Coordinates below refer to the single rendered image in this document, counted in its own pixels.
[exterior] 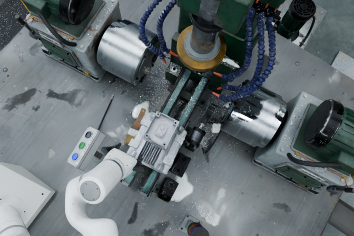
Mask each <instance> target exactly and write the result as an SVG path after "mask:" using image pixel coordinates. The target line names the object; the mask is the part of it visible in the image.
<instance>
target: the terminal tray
mask: <svg viewBox="0 0 354 236"><path fill-rule="evenodd" d="M162 118H163V119H162ZM161 120H162V121H161ZM157 123H158V124H157ZM171 126H172V127H171ZM178 127H179V121H177V120H175V119H173V118H171V117H169V116H167V115H165V114H163V113H161V112H159V111H157V112H156V113H155V115H154V117H153V119H152V121H151V123H150V125H149V127H148V128H147V130H146V132H145V134H144V135H143V139H144V140H146V141H149V142H151V143H153V144H155V145H157V146H158V147H160V148H162V149H163V150H165V151H166V150H167V149H168V147H169V144H170V142H171V141H172V139H173V136H174V134H175V133H176V131H177V129H178ZM151 133H152V134H151ZM152 137H153V138H152ZM167 137H168V138H167ZM158 138H159V139H158Z"/></svg>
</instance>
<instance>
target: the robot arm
mask: <svg viewBox="0 0 354 236"><path fill-rule="evenodd" d="M120 146H121V143H119V144H118V145H116V146H112V147H111V146H107V147H102V148H101V151H102V152H103V153H104V154H105V155H106V156H105V158H104V160H103V161H102V162H101V163H100V164H99V165H97V166H96V167H95V168H94V169H92V170H90V171H89V172H87V173H85V174H82V175H80V176H78V177H75V178H73V179H72V180H70V181H69V183H68V184H67V187H66V193H65V214H66V217H67V219H68V221H69V223H70V224H71V225H72V227H74V228H75V229H76V230H77V231H78V232H80V233H81V234H82V235H83V236H119V233H118V229H117V225H116V223H115V222H114V221H113V220H111V219H90V218H89V216H88V214H87V203H89V204H98V203H100V202H102V201H103V200H104V198H105V197H106V196H107V195H108V194H109V193H110V192H111V191H112V189H113V188H114V187H115V186H116V185H117V184H118V183H119V181H120V180H121V179H124V178H125V177H127V176H128V175H130V174H131V173H132V172H133V171H137V172H142V173H143V172H144V167H143V164H142V160H143V158H142V156H143V155H142V154H141V155H140V156H139V157H138V159H135V158H134V157H132V156H130V155H128V154H126V153H124V152H122V151H120V150H119V149H120ZM26 217H27V208H26V205H25V203H24V202H23V201H22V200H21V199H20V198H18V197H15V196H12V195H3V196H0V236H30V233H29V232H28V230H27V228H26V226H25V224H24V222H25V220H26Z"/></svg>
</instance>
